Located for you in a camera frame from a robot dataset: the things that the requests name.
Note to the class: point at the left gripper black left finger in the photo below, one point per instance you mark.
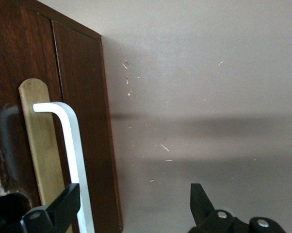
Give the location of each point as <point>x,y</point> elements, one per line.
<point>56,208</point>

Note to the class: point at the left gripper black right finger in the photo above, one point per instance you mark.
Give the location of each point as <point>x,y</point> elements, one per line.
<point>221,223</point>

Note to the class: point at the dark brown wooden cabinet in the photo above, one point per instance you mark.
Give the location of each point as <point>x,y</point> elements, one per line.
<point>87,85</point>

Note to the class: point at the light wooden backing strip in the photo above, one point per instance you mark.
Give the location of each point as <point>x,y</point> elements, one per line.
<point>41,145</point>

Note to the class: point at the wooden drawer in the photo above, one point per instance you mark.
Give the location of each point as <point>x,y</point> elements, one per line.
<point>20,48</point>

